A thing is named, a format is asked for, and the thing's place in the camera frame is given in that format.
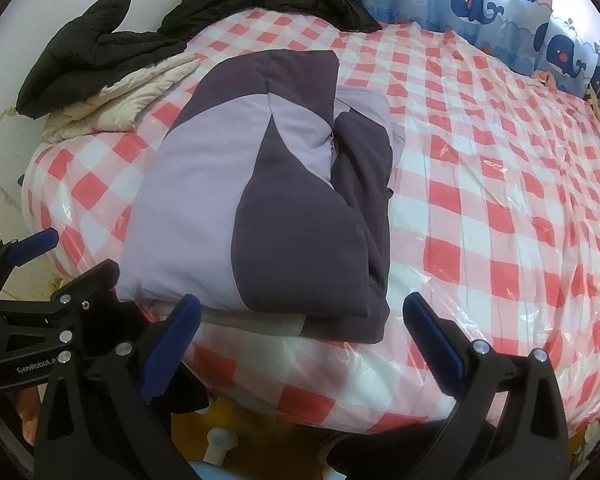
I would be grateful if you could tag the white plastic piece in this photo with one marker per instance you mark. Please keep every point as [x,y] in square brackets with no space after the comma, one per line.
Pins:
[220,442]

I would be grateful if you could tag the blue whale print curtain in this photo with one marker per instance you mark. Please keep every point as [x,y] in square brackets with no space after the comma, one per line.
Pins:
[430,5]

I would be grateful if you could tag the black thin jacket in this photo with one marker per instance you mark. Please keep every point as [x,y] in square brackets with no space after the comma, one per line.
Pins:
[290,5]

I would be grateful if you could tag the lilac and purple jacket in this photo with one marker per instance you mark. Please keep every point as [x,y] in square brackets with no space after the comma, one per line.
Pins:
[190,220]

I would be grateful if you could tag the cream quilt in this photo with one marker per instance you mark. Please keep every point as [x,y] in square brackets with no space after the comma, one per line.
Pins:
[120,95]

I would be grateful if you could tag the person's left hand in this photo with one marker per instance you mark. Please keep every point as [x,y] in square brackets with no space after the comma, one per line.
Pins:
[27,412]

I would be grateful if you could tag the black puffer jacket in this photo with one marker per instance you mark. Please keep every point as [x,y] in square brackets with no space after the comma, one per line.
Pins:
[80,55]

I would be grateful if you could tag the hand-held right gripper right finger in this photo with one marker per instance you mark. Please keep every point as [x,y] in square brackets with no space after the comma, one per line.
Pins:
[430,335]

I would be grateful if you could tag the yellow floor mat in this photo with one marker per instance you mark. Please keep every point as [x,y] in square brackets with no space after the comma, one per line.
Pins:
[270,430]

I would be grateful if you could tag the light blue plastic object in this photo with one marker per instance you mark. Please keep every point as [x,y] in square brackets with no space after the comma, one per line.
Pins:
[205,472]

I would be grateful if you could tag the pink cloth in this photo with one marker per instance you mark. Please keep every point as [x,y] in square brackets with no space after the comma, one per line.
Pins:
[544,78]

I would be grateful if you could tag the pink checkered bed cover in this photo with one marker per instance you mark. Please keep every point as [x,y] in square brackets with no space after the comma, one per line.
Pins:
[480,210]

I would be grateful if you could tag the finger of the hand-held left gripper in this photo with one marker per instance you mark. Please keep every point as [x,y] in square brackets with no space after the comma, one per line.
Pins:
[92,282]
[30,247]

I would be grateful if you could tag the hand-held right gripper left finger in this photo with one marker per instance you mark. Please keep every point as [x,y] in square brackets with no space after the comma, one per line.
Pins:
[175,330]

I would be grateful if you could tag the wooden stick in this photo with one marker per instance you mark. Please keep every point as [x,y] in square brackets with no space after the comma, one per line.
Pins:
[599,107]

